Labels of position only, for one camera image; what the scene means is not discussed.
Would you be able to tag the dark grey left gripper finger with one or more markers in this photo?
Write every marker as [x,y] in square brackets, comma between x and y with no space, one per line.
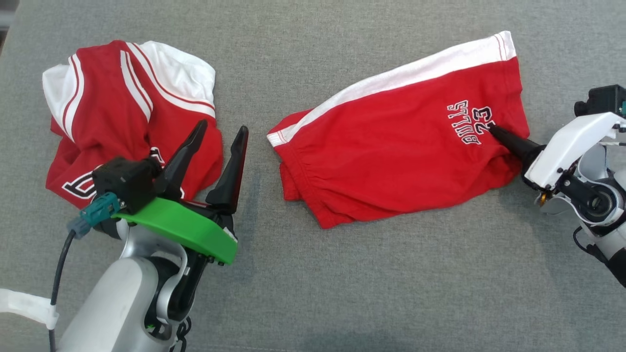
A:
[183,156]
[232,171]

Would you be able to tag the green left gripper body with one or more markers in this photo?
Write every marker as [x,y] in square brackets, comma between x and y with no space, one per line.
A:
[186,230]

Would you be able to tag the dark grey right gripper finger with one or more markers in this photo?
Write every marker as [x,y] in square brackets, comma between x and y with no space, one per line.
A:
[513,149]
[521,142]

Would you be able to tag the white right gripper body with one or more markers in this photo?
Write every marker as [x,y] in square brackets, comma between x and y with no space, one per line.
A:
[567,146]

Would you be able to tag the red basketball jersey white sleeves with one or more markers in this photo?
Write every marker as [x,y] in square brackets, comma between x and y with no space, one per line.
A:
[112,112]

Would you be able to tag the grey fabric sofa seat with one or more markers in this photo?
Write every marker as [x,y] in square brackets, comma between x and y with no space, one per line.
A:
[342,283]

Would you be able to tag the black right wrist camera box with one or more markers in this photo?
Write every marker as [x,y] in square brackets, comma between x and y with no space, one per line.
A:
[604,100]

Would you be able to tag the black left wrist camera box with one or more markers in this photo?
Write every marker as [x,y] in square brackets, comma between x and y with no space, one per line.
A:
[124,181]

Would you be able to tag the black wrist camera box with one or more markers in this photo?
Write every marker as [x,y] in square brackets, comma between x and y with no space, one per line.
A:
[604,100]
[124,181]

